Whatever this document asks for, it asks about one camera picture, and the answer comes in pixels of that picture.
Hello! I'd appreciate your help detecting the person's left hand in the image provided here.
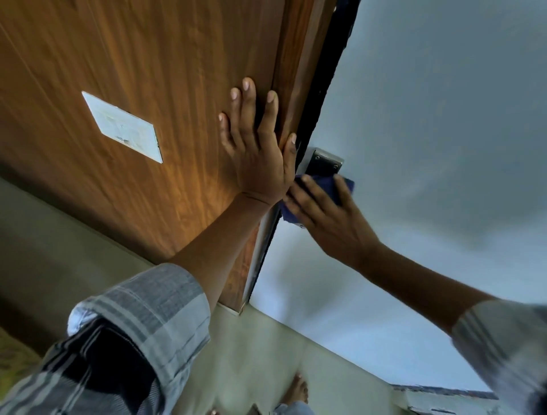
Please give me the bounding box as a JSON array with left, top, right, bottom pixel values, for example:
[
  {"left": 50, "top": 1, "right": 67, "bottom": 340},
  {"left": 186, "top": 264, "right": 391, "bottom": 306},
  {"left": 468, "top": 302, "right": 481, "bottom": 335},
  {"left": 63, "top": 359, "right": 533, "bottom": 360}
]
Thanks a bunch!
[{"left": 218, "top": 77, "right": 298, "bottom": 207}]

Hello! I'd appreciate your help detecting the person's right hand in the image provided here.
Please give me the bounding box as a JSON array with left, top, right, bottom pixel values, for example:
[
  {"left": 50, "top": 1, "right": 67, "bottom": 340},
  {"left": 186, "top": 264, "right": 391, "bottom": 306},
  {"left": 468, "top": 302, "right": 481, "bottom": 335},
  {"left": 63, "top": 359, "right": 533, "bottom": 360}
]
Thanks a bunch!
[{"left": 282, "top": 174, "right": 383, "bottom": 271}]

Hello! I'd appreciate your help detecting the blue cleaning cloth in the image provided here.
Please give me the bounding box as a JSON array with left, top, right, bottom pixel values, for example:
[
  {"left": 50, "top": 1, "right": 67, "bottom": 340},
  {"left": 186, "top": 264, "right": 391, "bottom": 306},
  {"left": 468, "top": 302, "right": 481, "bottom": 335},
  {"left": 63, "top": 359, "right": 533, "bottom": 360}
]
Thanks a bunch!
[{"left": 279, "top": 173, "right": 356, "bottom": 228}]

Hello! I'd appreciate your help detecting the brown wooden door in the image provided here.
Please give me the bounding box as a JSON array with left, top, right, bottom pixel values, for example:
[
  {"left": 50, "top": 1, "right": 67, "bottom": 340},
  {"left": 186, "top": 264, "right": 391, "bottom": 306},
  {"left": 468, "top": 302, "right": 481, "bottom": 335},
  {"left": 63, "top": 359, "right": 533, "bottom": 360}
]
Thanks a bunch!
[{"left": 0, "top": 0, "right": 338, "bottom": 318}]

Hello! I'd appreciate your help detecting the person's right forearm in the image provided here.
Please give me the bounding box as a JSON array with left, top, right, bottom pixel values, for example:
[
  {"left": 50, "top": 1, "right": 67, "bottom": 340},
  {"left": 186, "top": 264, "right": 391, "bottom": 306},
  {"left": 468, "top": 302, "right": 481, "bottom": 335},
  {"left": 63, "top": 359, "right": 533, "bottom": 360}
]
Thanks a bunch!
[{"left": 358, "top": 243, "right": 497, "bottom": 335}]

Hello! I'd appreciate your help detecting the person's left forearm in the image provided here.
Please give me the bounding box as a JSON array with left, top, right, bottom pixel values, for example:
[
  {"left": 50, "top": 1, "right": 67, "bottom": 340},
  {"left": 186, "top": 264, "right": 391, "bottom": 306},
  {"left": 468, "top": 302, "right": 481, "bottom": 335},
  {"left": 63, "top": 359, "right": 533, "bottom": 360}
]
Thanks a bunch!
[{"left": 169, "top": 193, "right": 273, "bottom": 314}]

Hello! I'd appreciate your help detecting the metal door lock plate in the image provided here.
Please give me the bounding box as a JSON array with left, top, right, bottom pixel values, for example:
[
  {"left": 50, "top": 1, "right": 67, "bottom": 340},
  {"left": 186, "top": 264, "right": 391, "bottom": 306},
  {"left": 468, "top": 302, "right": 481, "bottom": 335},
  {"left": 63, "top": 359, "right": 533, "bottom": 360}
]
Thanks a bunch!
[{"left": 297, "top": 147, "right": 345, "bottom": 178}]

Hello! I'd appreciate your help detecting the white sticker label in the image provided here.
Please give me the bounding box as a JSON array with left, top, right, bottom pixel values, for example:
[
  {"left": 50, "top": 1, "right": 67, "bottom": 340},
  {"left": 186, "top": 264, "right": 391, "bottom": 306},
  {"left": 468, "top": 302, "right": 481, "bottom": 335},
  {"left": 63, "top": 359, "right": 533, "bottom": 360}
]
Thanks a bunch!
[{"left": 81, "top": 91, "right": 164, "bottom": 164}]

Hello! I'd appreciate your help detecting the person's bare foot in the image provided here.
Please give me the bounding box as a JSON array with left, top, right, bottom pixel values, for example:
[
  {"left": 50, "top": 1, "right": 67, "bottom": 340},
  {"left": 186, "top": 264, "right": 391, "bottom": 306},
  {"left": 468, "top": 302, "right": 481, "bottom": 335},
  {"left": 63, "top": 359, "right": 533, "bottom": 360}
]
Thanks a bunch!
[{"left": 279, "top": 372, "right": 309, "bottom": 407}]

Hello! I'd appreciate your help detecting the blue jeans leg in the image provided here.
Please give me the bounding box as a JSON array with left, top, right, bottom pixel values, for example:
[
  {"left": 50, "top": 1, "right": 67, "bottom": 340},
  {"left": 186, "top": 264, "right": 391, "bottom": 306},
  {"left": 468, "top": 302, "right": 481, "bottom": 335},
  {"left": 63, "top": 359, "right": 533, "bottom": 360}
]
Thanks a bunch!
[{"left": 273, "top": 401, "right": 316, "bottom": 415}]

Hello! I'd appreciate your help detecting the grey striped shirt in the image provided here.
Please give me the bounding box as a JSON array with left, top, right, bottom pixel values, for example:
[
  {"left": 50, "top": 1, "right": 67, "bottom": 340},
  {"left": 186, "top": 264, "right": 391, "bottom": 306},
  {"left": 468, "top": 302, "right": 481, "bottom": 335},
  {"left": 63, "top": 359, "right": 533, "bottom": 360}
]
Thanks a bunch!
[{"left": 0, "top": 263, "right": 547, "bottom": 415}]

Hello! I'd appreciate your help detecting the white ledge with dark trim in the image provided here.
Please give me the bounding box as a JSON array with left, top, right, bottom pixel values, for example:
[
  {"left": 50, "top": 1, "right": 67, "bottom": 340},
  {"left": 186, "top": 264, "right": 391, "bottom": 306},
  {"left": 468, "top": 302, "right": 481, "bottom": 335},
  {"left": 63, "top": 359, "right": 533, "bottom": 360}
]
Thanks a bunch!
[{"left": 391, "top": 383, "right": 501, "bottom": 415}]

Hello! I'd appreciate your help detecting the yellow green floor mat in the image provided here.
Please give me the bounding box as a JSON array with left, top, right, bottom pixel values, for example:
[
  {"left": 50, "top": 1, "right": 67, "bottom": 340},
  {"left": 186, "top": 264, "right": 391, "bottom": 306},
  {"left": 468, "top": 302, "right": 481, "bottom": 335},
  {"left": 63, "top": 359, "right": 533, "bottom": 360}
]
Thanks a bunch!
[{"left": 0, "top": 327, "right": 42, "bottom": 399}]

